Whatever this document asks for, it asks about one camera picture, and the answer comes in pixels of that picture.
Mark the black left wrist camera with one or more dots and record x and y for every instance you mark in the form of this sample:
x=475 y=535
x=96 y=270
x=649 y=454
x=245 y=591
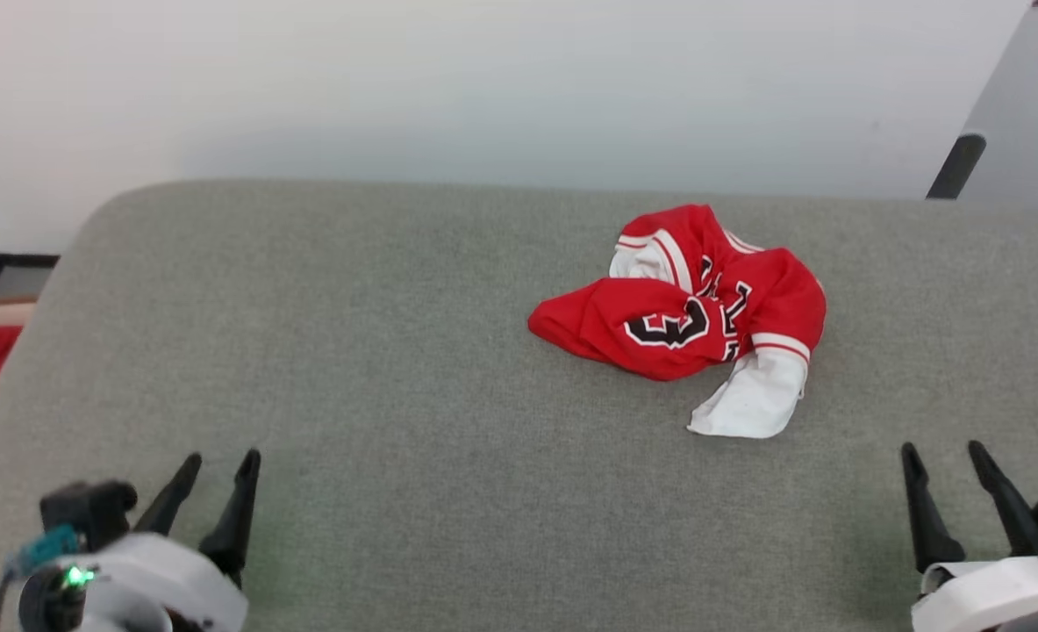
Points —
x=89 y=513

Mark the grey partition panel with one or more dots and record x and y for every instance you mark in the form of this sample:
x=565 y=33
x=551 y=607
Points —
x=1032 y=114

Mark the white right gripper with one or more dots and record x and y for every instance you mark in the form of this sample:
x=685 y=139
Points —
x=992 y=597

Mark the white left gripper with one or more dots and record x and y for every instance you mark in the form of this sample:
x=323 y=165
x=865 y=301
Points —
x=168 y=579

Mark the red white basketball jersey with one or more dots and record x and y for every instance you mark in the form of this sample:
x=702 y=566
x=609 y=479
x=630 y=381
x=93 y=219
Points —
x=782 y=298

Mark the black post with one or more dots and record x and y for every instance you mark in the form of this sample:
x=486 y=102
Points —
x=955 y=167

